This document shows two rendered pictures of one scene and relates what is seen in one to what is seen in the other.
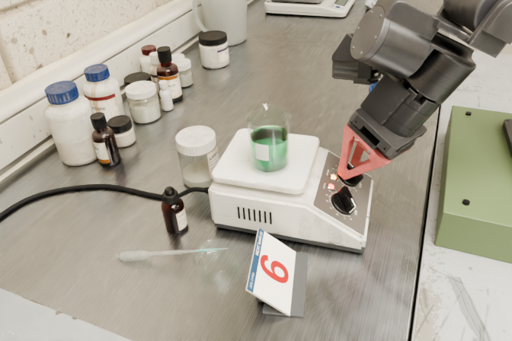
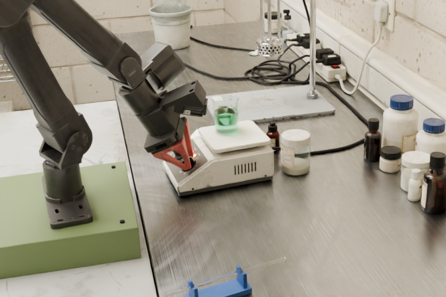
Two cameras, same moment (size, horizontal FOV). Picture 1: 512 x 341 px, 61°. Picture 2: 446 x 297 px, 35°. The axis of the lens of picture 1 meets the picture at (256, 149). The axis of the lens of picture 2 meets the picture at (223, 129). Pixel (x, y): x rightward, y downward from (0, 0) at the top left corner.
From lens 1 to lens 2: 1.72 m
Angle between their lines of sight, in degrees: 114
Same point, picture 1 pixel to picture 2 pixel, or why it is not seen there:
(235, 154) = (251, 128)
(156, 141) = (368, 176)
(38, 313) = (280, 114)
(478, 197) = (106, 172)
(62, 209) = (345, 136)
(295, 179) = (206, 130)
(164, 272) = not seen: hidden behind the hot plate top
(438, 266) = not seen: hidden behind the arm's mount
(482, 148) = (107, 199)
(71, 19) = not seen: outside the picture
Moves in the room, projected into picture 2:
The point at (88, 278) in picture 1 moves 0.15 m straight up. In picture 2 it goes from (283, 128) to (282, 67)
